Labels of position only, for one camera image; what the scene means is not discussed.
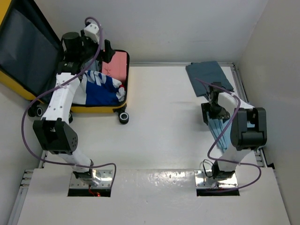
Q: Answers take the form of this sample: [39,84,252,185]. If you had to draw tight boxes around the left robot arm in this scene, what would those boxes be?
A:
[33,24,124,187]

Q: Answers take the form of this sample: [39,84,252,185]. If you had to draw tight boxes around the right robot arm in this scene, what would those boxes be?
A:
[200,81,267,179]

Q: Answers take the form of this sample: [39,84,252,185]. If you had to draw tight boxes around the dark grey garment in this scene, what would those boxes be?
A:
[185,61,234,98]

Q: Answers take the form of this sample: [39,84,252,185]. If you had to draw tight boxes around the light blue garment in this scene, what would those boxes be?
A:
[207,118,255,150]

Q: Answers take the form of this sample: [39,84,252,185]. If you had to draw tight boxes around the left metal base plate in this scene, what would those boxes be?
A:
[69,169,113,189]

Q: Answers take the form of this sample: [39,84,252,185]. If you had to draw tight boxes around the metal base plate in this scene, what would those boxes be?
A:
[69,169,113,189]
[194,169,238,189]

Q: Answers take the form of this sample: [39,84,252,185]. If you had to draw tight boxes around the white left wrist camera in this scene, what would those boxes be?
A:
[83,23,100,44]

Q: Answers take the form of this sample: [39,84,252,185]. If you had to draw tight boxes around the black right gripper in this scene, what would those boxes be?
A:
[202,102,230,124]

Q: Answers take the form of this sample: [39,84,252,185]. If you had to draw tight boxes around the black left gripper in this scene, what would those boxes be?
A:
[78,30,114,63]

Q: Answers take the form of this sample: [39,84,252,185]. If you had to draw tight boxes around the yellow suitcase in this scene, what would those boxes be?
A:
[0,0,129,124]

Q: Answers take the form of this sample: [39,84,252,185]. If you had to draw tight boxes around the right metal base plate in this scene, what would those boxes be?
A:
[194,169,238,189]

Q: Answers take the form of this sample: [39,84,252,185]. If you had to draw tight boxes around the blue white red shirt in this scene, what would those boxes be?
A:
[73,70,126,106]

